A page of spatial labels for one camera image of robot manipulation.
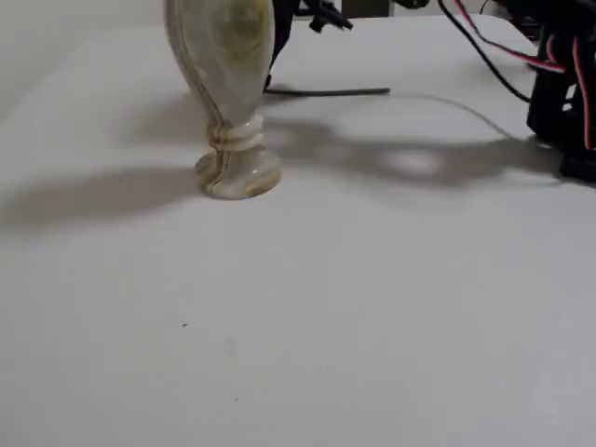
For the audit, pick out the marbled onyx stone vase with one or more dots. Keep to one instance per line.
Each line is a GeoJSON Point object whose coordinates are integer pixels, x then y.
{"type": "Point", "coordinates": [228, 70]}

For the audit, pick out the dark background panel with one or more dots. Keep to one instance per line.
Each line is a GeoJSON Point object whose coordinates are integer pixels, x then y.
{"type": "Point", "coordinates": [365, 7]}

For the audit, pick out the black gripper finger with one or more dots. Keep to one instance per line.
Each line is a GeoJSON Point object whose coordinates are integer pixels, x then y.
{"type": "Point", "coordinates": [328, 11]}
{"type": "Point", "coordinates": [283, 32]}

